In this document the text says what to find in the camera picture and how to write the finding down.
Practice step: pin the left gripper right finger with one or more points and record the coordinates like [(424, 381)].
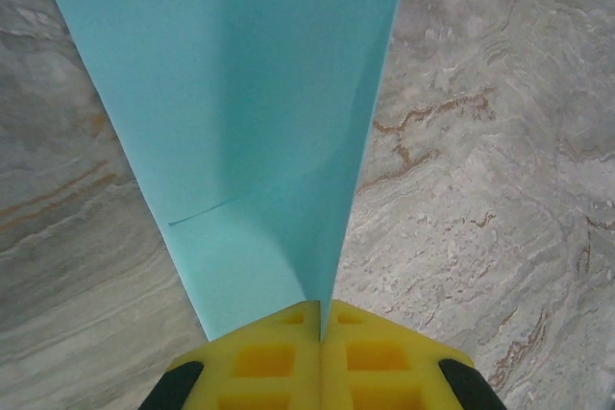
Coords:
[(379, 367)]

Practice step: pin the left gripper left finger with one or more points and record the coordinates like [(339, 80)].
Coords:
[(259, 367)]

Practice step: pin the light blue cloth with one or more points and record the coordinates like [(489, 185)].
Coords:
[(230, 93)]

